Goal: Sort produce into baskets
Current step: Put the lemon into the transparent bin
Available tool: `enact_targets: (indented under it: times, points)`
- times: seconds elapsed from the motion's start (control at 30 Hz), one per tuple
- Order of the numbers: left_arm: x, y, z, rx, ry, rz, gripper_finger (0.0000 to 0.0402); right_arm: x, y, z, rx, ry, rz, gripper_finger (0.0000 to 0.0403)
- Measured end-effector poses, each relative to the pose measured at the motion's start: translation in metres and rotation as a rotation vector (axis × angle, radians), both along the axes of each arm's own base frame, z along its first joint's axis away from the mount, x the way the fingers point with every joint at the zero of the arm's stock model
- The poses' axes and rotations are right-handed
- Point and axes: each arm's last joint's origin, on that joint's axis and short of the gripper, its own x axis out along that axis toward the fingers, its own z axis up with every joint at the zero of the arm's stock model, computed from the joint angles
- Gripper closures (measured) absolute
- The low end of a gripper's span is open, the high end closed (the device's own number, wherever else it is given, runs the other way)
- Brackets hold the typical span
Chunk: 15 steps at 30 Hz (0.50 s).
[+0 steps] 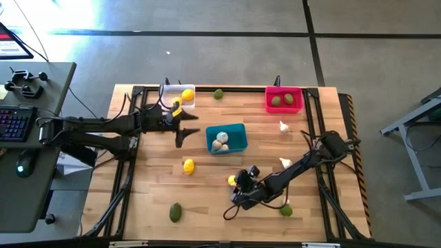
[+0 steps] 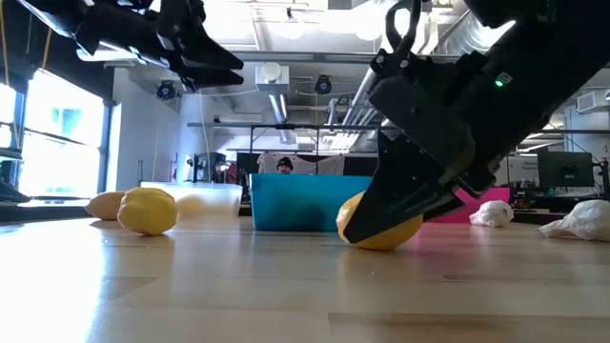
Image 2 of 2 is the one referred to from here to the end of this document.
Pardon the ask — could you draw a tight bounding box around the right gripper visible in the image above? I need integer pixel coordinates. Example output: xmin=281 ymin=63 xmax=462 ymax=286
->
xmin=341 ymin=47 xmax=506 ymax=245

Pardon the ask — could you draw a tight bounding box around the white ceiling unit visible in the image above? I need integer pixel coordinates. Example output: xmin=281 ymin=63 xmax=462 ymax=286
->
xmin=254 ymin=61 xmax=291 ymax=95

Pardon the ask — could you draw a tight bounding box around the white garlic bulb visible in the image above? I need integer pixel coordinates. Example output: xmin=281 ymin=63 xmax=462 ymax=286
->
xmin=539 ymin=198 xmax=610 ymax=242
xmin=468 ymin=199 xmax=516 ymax=229

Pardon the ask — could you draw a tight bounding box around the orange-yellow lemon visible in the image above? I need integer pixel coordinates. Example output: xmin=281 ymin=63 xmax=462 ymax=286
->
xmin=84 ymin=191 xmax=128 ymax=222

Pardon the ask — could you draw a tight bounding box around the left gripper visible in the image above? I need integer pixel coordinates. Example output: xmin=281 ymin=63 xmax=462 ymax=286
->
xmin=152 ymin=0 xmax=245 ymax=91

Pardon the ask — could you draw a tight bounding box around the teal plastic basket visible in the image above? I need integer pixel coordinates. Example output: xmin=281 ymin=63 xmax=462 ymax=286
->
xmin=249 ymin=172 xmax=374 ymax=233

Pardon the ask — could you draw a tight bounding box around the silver ventilation duct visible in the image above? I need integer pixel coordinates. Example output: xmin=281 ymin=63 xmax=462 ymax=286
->
xmin=328 ymin=66 xmax=397 ymax=153

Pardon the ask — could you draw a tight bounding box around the white cloth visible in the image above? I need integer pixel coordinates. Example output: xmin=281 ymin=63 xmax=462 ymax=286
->
xmin=256 ymin=151 xmax=345 ymax=176

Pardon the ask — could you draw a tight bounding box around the yellow lemon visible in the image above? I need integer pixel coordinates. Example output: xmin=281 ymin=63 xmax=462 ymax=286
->
xmin=116 ymin=187 xmax=178 ymax=237
xmin=335 ymin=190 xmax=424 ymax=252

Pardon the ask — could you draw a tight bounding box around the pink plastic basket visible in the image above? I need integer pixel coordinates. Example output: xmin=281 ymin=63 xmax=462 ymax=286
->
xmin=428 ymin=187 xmax=511 ymax=225

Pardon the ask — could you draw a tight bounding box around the black computer monitor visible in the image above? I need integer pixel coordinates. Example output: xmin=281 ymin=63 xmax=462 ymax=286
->
xmin=537 ymin=151 xmax=596 ymax=189

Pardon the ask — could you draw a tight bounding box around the white wall unit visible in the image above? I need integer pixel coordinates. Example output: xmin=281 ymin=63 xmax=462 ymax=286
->
xmin=575 ymin=90 xmax=610 ymax=114

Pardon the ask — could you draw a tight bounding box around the round black hanging device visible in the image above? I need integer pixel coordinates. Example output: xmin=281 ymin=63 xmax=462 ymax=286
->
xmin=156 ymin=79 xmax=177 ymax=101
xmin=314 ymin=74 xmax=334 ymax=95

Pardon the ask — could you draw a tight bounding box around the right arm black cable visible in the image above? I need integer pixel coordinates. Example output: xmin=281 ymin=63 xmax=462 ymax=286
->
xmin=384 ymin=0 xmax=423 ymax=56

